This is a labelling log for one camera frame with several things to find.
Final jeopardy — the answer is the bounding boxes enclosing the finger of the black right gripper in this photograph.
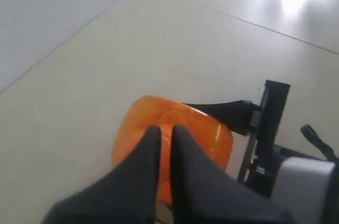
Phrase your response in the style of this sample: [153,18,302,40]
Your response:
[185,100,258,136]

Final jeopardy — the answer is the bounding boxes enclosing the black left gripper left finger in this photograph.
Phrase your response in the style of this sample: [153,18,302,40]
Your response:
[42,126,161,223]

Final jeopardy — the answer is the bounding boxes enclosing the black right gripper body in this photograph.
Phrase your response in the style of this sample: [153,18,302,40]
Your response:
[237,80,290,198]

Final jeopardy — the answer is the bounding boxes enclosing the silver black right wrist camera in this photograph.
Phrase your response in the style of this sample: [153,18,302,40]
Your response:
[271,146,338,223]

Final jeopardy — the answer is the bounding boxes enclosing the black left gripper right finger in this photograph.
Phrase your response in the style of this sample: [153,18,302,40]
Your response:
[171,125,294,223]

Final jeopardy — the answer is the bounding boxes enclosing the orange pump soap bottle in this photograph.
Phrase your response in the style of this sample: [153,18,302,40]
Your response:
[111,96,233,204]

